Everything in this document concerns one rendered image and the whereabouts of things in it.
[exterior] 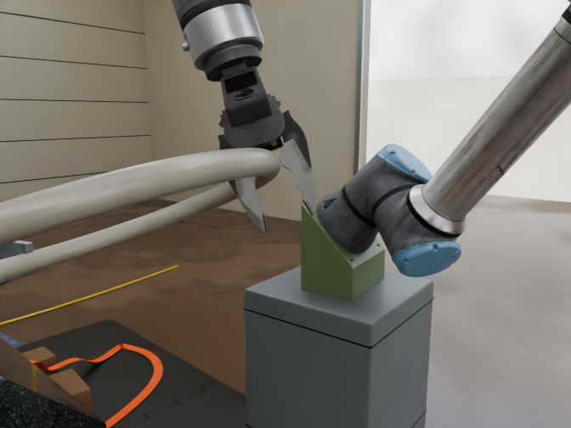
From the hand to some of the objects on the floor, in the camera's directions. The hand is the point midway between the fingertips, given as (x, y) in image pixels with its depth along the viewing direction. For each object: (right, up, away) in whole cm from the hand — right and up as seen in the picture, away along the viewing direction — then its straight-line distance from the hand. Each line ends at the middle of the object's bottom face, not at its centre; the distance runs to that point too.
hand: (285, 214), depth 58 cm
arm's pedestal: (+16, -103, +101) cm, 145 cm away
